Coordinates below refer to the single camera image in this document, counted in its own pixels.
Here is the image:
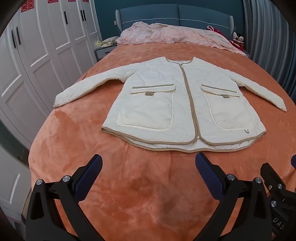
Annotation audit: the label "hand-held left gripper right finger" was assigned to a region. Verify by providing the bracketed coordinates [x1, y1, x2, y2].
[195, 152, 277, 241]

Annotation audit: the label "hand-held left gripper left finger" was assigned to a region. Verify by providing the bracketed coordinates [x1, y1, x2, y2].
[25, 154, 103, 241]

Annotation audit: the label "cream quilted jacket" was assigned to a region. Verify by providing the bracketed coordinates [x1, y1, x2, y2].
[53, 56, 287, 152]

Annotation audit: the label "orange fleece blanket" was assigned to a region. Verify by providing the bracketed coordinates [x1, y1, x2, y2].
[28, 43, 296, 241]

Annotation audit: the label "white low cabinet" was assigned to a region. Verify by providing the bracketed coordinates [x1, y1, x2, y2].
[0, 146, 31, 212]

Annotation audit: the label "grey blue curtain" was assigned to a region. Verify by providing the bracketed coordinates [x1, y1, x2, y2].
[242, 0, 296, 103]

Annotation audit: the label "grey nightstand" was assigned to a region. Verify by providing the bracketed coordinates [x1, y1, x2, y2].
[95, 44, 118, 62]

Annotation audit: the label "red and white dolls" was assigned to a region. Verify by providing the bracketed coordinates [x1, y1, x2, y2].
[232, 31, 245, 51]

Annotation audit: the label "beige cloth bundle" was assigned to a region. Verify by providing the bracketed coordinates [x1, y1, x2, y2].
[96, 37, 121, 48]

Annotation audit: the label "white panelled wardrobe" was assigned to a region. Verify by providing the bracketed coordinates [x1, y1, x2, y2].
[0, 0, 102, 144]

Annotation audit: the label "pink floral quilt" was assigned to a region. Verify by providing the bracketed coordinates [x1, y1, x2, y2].
[116, 21, 247, 56]

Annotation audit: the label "blue upholstered headboard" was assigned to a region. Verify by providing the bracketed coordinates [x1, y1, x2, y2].
[115, 3, 236, 40]

